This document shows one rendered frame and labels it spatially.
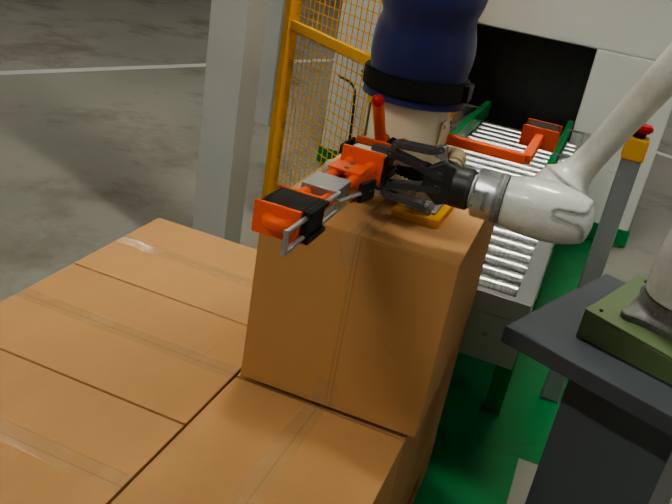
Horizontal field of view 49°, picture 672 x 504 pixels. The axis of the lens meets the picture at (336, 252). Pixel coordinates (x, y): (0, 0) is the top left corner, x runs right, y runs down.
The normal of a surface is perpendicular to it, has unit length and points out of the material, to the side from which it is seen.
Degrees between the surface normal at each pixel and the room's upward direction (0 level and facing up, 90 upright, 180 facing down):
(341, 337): 89
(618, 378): 0
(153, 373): 0
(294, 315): 89
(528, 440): 0
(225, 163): 90
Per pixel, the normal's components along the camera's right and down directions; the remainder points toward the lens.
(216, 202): -0.36, 0.34
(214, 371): 0.16, -0.89
